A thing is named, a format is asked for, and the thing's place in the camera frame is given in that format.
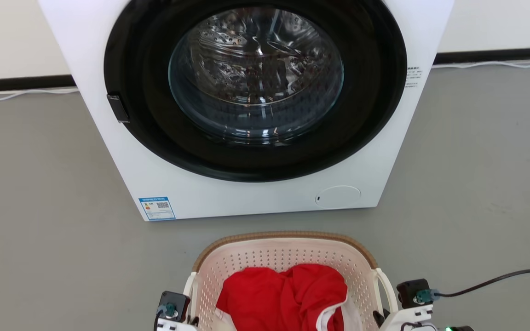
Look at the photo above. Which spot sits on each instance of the blue energy label sticker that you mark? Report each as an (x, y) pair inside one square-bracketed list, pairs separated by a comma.
[(157, 208)]

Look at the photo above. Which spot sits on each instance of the round white filter cover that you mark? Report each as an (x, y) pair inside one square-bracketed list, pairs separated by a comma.
[(338, 196)]

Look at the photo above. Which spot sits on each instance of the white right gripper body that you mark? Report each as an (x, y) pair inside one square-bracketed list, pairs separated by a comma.
[(407, 319)]

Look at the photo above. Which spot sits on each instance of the beige perforated laundry basket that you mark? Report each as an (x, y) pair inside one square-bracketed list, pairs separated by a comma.
[(283, 253)]

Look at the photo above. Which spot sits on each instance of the small printed text label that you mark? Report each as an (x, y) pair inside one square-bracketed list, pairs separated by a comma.
[(414, 76)]

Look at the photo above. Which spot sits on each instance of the black round washer door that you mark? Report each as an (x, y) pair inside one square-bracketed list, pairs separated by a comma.
[(145, 115)]

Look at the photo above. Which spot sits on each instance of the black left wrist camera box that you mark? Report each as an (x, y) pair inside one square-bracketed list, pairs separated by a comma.
[(175, 301)]

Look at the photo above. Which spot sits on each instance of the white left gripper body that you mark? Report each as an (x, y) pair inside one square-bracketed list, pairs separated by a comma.
[(173, 327)]

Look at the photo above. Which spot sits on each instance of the white garment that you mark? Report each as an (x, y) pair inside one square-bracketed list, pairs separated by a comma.
[(351, 319)]

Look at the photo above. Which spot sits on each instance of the red garment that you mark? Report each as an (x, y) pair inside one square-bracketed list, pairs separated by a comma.
[(269, 299)]

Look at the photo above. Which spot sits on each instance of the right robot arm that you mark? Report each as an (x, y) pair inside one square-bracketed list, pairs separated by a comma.
[(460, 328)]

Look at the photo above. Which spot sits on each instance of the white front-load washing machine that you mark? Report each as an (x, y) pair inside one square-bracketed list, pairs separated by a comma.
[(246, 197)]

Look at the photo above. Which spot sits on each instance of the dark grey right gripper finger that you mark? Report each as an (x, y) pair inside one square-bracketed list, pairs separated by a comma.
[(381, 319)]

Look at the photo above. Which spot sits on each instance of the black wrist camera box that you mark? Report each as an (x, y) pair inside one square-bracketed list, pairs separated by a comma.
[(412, 289), (175, 301)]

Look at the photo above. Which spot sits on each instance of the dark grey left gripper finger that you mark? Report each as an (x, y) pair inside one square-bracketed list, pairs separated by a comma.
[(193, 322)]

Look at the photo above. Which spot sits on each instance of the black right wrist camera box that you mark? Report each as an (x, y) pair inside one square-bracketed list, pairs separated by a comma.
[(412, 289)]

